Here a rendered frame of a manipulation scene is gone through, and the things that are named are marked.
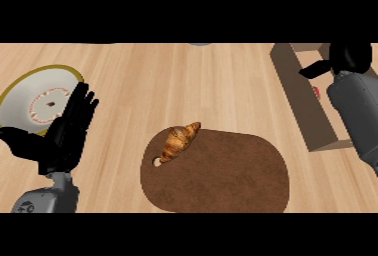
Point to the cardboard box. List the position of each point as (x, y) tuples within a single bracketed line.
[(308, 100)]

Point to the brown croissant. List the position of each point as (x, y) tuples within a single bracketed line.
[(179, 141)]

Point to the grey round object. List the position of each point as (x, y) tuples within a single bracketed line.
[(200, 44)]

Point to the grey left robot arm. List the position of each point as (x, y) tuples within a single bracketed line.
[(48, 196)]

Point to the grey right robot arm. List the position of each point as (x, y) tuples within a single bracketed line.
[(356, 113)]

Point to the red bell pepper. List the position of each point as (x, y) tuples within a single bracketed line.
[(317, 93)]

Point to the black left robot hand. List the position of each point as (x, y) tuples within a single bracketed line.
[(67, 133)]

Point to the white plate with yellow rim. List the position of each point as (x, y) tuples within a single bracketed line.
[(35, 100)]

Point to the brown wooden cutting board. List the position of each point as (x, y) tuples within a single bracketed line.
[(216, 172)]

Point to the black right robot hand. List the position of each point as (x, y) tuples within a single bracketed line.
[(351, 57)]

